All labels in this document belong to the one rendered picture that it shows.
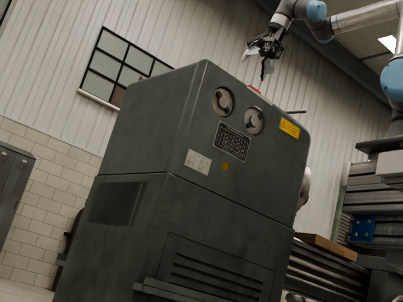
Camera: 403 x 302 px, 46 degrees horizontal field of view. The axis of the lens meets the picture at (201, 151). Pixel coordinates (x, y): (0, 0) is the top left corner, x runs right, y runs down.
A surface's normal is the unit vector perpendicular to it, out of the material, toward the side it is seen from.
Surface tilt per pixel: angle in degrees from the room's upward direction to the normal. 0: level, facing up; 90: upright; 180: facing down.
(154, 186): 90
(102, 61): 90
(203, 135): 90
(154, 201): 90
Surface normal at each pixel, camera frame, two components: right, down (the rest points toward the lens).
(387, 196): -0.83, -0.36
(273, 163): 0.62, -0.06
